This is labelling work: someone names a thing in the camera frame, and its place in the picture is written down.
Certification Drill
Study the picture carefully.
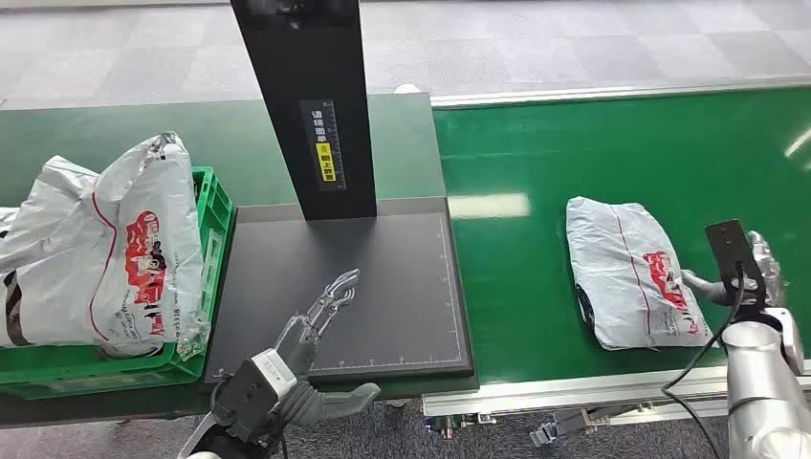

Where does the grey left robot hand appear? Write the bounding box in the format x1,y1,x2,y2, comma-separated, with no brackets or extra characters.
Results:
272,268,383,426

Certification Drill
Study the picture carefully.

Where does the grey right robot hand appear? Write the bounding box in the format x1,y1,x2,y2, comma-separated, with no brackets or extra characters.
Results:
681,230,789,313

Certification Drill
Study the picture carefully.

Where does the black inbound scanning machine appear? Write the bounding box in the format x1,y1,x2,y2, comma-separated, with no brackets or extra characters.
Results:
203,0,475,385

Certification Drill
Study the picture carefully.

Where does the large grey poly mailer package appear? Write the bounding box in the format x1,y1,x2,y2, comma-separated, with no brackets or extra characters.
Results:
0,131,211,361

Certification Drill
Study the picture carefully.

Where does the green conveyor belt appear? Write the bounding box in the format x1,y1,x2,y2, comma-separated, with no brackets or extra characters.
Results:
420,76,811,421

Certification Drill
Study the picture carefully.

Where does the white package with dark stripe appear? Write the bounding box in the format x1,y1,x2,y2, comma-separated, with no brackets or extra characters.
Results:
0,206,32,348

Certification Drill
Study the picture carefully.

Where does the green plastic crate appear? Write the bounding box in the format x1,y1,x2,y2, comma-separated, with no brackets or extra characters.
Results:
0,164,235,401

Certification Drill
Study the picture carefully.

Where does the dark green table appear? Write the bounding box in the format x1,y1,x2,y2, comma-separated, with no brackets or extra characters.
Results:
0,92,481,430

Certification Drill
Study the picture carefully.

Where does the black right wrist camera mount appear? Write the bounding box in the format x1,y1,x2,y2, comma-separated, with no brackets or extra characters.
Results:
704,219,769,308

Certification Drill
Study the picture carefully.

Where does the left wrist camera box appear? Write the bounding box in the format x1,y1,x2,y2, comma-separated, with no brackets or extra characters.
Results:
210,347,299,446

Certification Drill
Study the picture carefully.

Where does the black cable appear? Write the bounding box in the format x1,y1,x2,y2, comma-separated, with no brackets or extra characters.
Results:
660,262,747,459

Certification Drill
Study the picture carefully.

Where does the grey bracket under conveyor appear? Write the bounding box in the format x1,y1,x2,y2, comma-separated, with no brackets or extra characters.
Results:
530,404,638,448

